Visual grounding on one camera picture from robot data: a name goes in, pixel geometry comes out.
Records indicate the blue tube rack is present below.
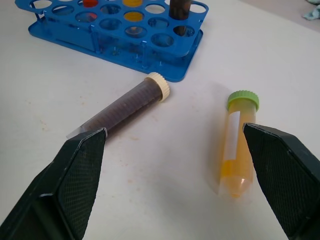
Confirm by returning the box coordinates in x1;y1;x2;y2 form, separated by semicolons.
14;0;210;83

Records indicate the yellow tube with green cap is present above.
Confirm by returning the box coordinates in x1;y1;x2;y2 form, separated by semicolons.
216;89;260;199

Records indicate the red tube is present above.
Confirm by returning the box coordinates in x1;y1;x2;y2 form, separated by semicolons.
82;0;99;21

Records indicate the brown tube with cream cap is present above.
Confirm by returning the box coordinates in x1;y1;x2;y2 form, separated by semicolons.
66;71;171;140

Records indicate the dark tube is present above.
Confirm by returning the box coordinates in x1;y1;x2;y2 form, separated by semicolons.
168;0;193;36

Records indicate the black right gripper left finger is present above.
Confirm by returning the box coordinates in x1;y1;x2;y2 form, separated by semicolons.
0;127;108;240

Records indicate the light blue cloth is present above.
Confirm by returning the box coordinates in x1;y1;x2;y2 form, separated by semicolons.
301;4;320;23

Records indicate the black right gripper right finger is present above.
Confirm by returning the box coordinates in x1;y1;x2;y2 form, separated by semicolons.
242;122;320;240

